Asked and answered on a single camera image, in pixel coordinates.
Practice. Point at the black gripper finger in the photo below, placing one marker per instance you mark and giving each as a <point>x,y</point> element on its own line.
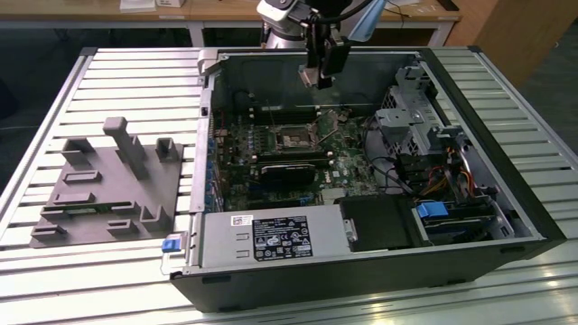
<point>314,55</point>
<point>335,57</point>

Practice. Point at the silver CPU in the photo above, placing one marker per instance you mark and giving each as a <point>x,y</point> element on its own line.
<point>307,75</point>

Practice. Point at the metal locking lever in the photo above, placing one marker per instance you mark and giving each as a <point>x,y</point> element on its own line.
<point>330,134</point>
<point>271,113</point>

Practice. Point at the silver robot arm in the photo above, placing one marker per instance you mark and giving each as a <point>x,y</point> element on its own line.
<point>284,34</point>

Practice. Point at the black RAM slot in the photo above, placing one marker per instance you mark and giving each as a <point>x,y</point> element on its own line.
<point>294,154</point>
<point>294,107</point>
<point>294,115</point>
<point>294,157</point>

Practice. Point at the CPU socket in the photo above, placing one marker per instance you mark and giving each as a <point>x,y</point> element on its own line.
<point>294,139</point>

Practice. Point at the coin cell battery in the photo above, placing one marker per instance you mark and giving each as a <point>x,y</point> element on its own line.
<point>343,116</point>

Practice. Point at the metal drive cage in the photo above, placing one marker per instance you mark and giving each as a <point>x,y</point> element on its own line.
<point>406,135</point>

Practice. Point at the green motherboard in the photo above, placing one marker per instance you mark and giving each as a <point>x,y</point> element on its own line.
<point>352,169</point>

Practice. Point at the white box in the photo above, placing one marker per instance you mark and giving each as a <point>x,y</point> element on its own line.
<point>171,2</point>
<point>135,5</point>

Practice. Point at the black graphics card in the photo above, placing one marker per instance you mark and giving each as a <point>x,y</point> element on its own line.
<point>288,176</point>

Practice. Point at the silver heatsink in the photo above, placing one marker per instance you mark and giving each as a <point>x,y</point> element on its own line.
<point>334,196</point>

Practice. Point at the wooden cabinet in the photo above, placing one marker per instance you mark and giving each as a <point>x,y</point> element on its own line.
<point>519,40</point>

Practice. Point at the blue disk carrier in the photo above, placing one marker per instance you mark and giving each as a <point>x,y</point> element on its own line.
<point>431,210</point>

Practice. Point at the wooden desk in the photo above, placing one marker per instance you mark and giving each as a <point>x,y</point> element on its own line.
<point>89,15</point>

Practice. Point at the white barcode sticker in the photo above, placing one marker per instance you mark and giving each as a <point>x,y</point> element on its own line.
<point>242,220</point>

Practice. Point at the black power supply label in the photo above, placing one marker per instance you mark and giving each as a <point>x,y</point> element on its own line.
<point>282,240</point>

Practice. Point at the grey power supply unit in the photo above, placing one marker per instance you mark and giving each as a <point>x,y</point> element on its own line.
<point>226,243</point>

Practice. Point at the grey parts rack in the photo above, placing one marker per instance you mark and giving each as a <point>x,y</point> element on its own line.
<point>112,189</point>

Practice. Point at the blue case latch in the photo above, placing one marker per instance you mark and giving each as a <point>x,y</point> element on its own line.
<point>168,245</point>

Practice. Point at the black PC case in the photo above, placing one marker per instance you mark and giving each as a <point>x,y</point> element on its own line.
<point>315,287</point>

